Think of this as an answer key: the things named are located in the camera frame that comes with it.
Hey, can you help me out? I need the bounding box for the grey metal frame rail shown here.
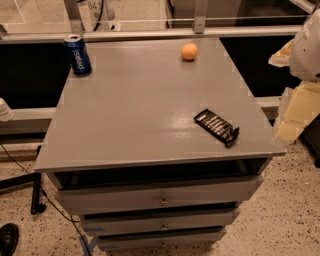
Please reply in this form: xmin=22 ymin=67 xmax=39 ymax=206
xmin=0 ymin=0 xmax=319 ymax=43

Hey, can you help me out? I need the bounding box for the orange fruit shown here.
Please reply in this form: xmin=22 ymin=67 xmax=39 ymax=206
xmin=181 ymin=43 xmax=198 ymax=61

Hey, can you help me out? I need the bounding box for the bottom grey drawer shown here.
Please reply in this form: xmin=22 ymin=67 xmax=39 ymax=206
xmin=97 ymin=227 xmax=226 ymax=251

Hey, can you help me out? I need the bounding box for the black metal stand leg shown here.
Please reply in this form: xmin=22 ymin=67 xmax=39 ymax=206
xmin=0 ymin=145 xmax=47 ymax=215

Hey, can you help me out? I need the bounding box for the black shoe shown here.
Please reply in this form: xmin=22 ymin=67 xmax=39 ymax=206
xmin=0 ymin=223 xmax=19 ymax=256

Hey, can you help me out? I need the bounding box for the white bottle at left edge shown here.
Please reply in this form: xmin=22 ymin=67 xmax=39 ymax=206
xmin=0 ymin=98 xmax=14 ymax=122

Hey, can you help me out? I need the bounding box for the black floor cable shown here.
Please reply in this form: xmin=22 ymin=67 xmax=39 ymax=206
xmin=0 ymin=142 xmax=93 ymax=256

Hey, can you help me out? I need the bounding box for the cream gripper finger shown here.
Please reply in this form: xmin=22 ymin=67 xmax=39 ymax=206
xmin=273 ymin=81 xmax=320 ymax=143
xmin=268 ymin=40 xmax=293 ymax=68

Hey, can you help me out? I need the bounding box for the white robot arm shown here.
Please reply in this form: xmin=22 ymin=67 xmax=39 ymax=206
xmin=268 ymin=9 xmax=320 ymax=145

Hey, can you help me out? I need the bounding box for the top grey drawer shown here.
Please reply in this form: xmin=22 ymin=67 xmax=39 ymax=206
xmin=55 ymin=175 xmax=263 ymax=215

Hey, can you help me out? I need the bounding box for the middle grey drawer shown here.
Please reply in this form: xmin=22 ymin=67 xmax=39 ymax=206
xmin=81 ymin=208 xmax=240 ymax=236

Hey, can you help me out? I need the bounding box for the black rxbar chocolate wrapper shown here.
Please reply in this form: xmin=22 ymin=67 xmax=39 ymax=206
xmin=194 ymin=109 xmax=240 ymax=147

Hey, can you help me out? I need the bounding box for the grey drawer cabinet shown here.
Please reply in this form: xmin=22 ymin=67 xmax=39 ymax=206
xmin=33 ymin=37 xmax=287 ymax=252

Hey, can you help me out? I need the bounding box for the blue pepsi can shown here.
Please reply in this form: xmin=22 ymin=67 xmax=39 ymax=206
xmin=64 ymin=34 xmax=92 ymax=76

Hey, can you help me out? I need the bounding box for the grey drawer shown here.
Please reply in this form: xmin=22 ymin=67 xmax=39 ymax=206
xmin=81 ymin=208 xmax=240 ymax=236
xmin=55 ymin=175 xmax=263 ymax=215
xmin=97 ymin=227 xmax=226 ymax=251

